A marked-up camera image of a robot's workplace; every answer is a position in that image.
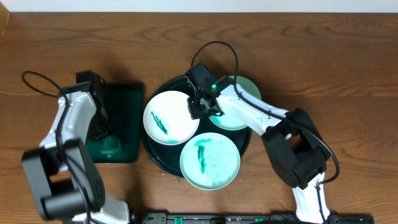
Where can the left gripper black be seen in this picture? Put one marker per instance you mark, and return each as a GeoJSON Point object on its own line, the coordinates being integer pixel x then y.
{"type": "Point", "coordinates": [101, 125]}

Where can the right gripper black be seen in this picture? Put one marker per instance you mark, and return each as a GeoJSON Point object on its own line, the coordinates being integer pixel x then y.
{"type": "Point", "coordinates": [195, 112]}

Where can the white plate with green smear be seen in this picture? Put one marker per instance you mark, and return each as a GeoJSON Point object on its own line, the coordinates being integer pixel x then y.
{"type": "Point", "coordinates": [167, 120]}

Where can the green scrub sponge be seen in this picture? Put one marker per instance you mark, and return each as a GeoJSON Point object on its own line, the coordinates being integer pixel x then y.
{"type": "Point", "coordinates": [111, 145]}

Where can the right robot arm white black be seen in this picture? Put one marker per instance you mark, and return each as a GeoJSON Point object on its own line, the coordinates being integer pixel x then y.
{"type": "Point", "coordinates": [295, 148]}

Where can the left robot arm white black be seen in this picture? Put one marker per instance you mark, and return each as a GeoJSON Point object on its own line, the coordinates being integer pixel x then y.
{"type": "Point", "coordinates": [62, 176]}

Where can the round black serving tray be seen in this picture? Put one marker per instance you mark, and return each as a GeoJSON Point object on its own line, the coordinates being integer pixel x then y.
{"type": "Point", "coordinates": [168, 157]}

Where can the dark green rectangular tray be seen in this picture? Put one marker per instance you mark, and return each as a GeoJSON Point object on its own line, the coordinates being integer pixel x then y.
{"type": "Point", "coordinates": [123, 104]}

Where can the pale green plate back right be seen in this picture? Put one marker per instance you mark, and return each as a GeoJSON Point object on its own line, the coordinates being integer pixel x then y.
{"type": "Point", "coordinates": [232, 123]}

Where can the pale green plate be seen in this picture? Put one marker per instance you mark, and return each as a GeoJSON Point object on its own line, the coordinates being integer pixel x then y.
{"type": "Point", "coordinates": [232, 123]}
{"type": "Point", "coordinates": [210, 161]}

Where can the pale green plate front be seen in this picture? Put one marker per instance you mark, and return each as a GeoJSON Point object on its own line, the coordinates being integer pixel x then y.
{"type": "Point", "coordinates": [210, 161]}

